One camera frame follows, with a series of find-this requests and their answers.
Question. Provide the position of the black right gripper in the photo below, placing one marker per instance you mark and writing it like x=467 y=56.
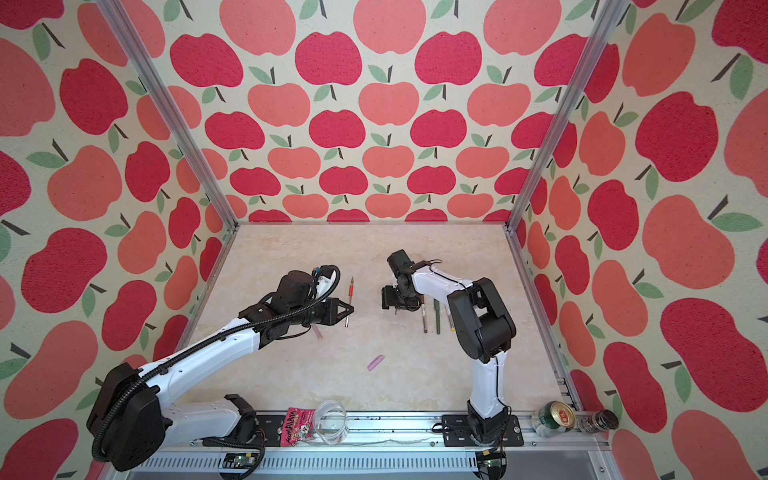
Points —
x=386 y=300

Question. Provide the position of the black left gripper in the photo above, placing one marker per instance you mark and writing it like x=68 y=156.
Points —
x=332 y=308

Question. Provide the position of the white silver pen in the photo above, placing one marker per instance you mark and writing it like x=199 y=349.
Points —
x=423 y=313

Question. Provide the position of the red pen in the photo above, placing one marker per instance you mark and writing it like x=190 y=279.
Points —
x=350 y=299

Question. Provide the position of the green pen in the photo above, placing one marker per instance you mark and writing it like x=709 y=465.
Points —
x=436 y=306

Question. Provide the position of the pink pen cap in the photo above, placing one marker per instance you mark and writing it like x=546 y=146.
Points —
x=375 y=362

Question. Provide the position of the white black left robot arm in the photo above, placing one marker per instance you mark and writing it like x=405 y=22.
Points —
x=133 y=416

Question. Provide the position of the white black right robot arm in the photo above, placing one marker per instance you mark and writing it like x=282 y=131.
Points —
x=483 y=326

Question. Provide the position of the clear glass bowl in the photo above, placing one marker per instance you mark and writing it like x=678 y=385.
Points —
x=330 y=424

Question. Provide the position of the pink snack packet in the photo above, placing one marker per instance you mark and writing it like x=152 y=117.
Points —
x=298 y=425

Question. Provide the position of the green drink can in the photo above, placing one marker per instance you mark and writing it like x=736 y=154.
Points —
x=552 y=419

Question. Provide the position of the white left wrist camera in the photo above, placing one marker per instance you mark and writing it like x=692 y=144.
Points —
x=325 y=280

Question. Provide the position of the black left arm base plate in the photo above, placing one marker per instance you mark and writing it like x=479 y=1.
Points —
x=251 y=430

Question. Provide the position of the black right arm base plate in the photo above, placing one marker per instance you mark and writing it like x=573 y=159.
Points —
x=471 y=431

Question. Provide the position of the aluminium left rear frame post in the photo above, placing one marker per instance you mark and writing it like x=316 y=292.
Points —
x=129 y=39

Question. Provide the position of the aluminium frame post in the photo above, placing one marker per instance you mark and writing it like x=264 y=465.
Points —
x=596 y=43
x=129 y=39

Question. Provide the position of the aluminium right rear frame post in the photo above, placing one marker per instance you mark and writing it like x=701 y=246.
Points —
x=596 y=43

